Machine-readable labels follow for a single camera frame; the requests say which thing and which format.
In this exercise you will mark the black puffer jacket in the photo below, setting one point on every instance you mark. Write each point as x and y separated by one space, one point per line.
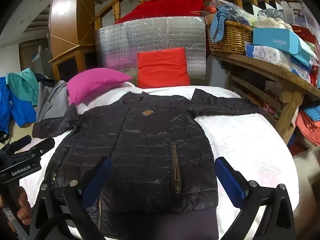
150 142

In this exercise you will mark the pink pillow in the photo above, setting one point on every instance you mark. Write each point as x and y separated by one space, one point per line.
95 85

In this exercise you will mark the person's left hand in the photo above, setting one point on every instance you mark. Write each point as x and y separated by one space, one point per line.
25 205

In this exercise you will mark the blue cardboard box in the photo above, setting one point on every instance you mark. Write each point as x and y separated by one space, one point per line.
275 38

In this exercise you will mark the curved wooden column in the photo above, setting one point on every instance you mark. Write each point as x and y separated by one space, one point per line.
67 17

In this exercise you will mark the silver insulation sheet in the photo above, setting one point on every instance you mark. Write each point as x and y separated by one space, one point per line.
150 35

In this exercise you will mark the red cloth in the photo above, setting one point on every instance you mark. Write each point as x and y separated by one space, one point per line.
170 7

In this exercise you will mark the white shopping bag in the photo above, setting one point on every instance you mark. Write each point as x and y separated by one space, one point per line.
295 12

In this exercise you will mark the coral folded cloth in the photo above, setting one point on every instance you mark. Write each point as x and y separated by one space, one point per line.
308 130

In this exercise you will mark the teal garment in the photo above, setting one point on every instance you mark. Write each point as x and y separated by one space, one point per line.
22 85

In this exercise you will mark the red pillow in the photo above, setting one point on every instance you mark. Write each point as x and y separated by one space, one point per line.
162 67

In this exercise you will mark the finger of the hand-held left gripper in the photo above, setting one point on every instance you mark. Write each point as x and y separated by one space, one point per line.
42 145
21 142

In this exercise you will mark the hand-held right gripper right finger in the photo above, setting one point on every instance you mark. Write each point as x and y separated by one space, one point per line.
230 182

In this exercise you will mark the blue garment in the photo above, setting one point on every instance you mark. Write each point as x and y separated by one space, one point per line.
20 112

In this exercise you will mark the wicker basket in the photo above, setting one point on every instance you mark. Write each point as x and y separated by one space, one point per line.
232 38

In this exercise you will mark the cream knitted cloth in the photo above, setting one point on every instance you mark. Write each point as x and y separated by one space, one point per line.
270 22

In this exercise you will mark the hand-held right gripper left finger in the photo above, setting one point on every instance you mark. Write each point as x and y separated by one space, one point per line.
96 182

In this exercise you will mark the blue cloth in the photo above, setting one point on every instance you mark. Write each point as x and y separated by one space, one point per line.
217 27

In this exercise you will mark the white printed package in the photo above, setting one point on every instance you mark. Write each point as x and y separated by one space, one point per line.
265 53

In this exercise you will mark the white bedspread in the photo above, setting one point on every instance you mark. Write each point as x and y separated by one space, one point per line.
250 142

